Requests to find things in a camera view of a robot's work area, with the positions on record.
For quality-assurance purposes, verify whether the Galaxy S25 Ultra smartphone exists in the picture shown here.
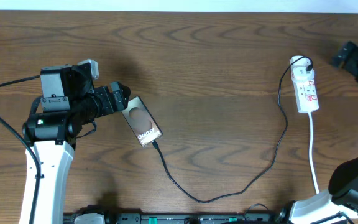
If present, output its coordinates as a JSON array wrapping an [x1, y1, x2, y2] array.
[[121, 96, 163, 147]]

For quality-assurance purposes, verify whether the black USB charging cable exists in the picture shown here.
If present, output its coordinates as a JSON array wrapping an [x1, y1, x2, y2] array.
[[151, 56, 314, 204]]

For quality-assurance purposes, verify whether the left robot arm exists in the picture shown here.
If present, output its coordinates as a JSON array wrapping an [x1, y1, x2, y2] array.
[[19, 59, 131, 223]]

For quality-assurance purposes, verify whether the white power strip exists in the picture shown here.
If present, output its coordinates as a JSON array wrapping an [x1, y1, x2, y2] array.
[[290, 55, 319, 114]]

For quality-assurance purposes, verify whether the white power strip cord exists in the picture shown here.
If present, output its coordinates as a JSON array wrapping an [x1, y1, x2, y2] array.
[[308, 112, 320, 195]]

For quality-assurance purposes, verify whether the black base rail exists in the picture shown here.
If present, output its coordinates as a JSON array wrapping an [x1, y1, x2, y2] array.
[[63, 212, 274, 224]]

